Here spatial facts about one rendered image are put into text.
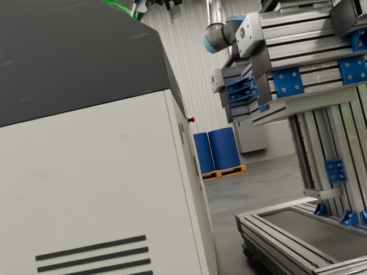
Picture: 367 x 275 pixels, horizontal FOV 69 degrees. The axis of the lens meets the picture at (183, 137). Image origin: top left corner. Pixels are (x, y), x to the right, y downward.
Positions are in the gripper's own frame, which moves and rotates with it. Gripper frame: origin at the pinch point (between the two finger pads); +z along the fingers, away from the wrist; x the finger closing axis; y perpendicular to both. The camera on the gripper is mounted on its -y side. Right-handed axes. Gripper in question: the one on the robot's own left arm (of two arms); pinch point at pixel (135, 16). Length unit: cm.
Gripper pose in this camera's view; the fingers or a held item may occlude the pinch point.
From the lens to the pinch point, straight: 121.1
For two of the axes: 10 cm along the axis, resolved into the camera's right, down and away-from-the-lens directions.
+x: 2.3, -2.1, 9.5
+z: -4.5, 8.4, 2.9
